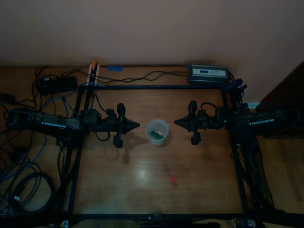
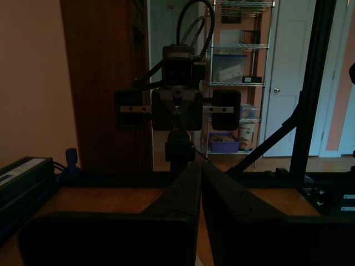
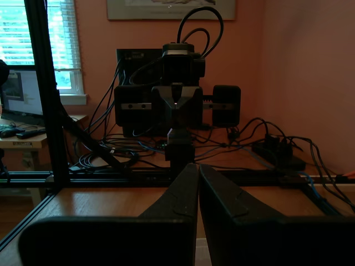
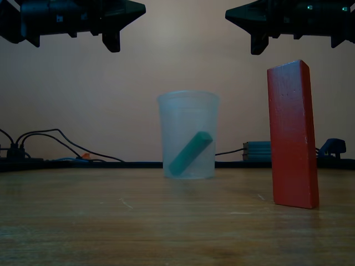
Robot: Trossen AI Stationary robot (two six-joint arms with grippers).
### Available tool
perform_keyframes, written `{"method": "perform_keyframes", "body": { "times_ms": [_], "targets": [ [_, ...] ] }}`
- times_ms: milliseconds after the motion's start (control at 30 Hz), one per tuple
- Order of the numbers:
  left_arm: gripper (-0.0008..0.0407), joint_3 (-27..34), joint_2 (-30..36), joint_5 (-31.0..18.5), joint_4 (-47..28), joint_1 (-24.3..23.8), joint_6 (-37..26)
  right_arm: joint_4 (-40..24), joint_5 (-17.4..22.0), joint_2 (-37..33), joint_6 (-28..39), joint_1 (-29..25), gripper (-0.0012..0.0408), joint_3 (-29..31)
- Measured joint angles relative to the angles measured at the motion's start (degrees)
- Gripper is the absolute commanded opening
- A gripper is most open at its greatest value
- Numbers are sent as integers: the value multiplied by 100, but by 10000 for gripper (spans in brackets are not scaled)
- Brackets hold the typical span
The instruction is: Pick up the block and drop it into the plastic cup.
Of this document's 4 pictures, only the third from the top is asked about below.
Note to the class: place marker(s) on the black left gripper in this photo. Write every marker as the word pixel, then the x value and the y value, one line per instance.
pixel 207 98

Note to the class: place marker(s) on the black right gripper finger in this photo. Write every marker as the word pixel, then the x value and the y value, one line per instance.
pixel 277 241
pixel 124 241

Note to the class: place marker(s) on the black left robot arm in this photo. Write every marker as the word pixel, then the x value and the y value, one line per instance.
pixel 180 155

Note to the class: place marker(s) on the black power strip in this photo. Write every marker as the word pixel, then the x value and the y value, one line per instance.
pixel 277 156

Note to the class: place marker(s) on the window with white blinds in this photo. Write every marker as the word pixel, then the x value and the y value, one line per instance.
pixel 63 41

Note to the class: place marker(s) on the light wooden desk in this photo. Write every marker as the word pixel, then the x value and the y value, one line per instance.
pixel 27 144

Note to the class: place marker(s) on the black remote control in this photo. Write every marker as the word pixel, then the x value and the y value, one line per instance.
pixel 30 133

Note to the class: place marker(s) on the computer monitor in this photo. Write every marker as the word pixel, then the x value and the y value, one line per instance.
pixel 27 94

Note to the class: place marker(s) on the black computer mouse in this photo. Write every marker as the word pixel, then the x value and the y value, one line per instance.
pixel 9 132

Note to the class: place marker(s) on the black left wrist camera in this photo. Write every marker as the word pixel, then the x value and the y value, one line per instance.
pixel 177 69

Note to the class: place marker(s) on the framed wall picture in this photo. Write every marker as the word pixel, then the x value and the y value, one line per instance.
pixel 138 11

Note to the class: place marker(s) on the black aluminium frame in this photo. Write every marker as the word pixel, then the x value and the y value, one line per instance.
pixel 47 110

